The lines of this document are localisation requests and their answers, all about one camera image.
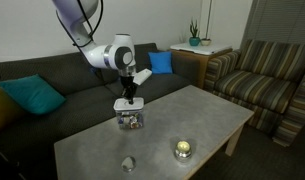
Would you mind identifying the blue throw pillow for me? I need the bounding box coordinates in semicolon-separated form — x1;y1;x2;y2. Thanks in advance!
148;51;173;74

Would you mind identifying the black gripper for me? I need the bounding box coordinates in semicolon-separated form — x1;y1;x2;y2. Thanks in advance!
120;66;137;104

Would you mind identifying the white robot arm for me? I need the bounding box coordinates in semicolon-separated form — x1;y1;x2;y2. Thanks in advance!
52;0;137;104

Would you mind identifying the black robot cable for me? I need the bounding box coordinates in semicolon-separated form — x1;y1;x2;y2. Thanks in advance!
55;0;105;48

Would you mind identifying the teal plant pot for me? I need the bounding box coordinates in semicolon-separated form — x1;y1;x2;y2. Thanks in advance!
189;37;200;46

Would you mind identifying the white square container lid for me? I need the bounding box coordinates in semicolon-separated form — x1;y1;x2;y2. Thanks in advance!
113;97;144;111

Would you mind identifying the wooden side table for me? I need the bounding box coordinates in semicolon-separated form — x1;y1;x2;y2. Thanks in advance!
172;48;232;89

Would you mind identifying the dark grey fabric sofa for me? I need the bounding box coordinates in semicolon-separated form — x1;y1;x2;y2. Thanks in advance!
0;42;206;180

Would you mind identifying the silver tin candle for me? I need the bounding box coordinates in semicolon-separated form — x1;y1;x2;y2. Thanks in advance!
174;141;192;159

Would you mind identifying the grey concrete coffee table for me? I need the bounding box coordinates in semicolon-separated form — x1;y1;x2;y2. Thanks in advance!
55;86;253;180

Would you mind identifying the clear plastic container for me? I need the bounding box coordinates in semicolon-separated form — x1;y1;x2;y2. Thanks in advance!
116;110;144;129

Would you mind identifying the mustard yellow pillow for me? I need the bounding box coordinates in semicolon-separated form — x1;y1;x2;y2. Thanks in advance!
0;87;26;132

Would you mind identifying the striped armchair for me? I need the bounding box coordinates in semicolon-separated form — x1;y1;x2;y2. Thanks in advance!
204;39;305;147

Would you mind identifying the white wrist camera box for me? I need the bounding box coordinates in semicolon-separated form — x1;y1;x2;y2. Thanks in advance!
133;69;152;85

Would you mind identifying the small white bowl pot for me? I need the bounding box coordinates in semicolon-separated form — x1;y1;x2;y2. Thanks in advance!
201;38;212;46

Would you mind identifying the teal throw pillow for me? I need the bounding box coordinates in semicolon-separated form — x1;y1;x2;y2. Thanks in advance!
0;74;66;115

